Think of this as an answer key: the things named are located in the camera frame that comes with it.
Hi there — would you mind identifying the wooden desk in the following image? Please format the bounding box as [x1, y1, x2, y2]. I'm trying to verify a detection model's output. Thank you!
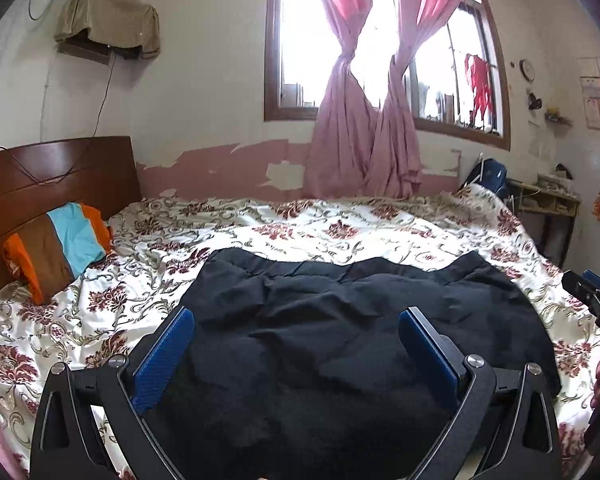
[507, 180, 582, 267]

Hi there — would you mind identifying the black hanging cable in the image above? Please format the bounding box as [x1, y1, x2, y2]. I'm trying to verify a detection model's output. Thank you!
[91, 50, 116, 140]

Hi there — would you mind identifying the small cluttered wall shelf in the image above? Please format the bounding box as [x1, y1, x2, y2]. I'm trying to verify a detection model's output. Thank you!
[545, 107, 574, 127]

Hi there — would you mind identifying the red hanging garment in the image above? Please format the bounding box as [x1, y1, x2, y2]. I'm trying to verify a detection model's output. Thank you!
[464, 54, 496, 119]

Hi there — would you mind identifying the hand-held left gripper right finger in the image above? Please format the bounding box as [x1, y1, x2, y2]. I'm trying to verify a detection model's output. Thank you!
[398, 307, 562, 480]

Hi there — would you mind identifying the black jacket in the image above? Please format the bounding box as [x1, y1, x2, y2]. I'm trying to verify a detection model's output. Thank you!
[142, 247, 563, 480]

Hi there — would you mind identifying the white metal rack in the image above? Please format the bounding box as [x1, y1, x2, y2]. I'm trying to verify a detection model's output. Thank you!
[457, 150, 487, 192]

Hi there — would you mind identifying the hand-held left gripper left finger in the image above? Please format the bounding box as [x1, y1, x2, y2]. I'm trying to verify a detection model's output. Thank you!
[30, 306, 196, 480]

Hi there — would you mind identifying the orange brown blue striped pillow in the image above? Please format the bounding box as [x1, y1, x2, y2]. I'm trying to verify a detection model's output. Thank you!
[2, 202, 114, 306]

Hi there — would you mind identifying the floral bedsheet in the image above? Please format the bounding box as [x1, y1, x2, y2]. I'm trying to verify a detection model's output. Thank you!
[0, 182, 600, 480]

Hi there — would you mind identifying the wooden headboard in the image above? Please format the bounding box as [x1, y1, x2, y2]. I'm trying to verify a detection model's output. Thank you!
[0, 136, 142, 297]

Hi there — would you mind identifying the brown wall shelf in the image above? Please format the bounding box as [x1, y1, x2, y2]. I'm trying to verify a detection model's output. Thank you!
[56, 40, 115, 66]

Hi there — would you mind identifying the pink curtain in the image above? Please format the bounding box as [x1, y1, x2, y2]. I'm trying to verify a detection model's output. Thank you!
[302, 0, 381, 200]
[367, 0, 476, 200]

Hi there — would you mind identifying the blue backpack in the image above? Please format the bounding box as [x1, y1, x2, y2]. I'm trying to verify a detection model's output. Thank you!
[462, 158, 510, 201]

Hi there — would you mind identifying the pile of things on desk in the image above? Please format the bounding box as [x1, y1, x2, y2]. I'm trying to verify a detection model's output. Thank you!
[536, 162, 577, 195]

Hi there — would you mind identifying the wooden framed window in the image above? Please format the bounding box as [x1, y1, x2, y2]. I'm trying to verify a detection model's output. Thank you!
[264, 0, 512, 152]

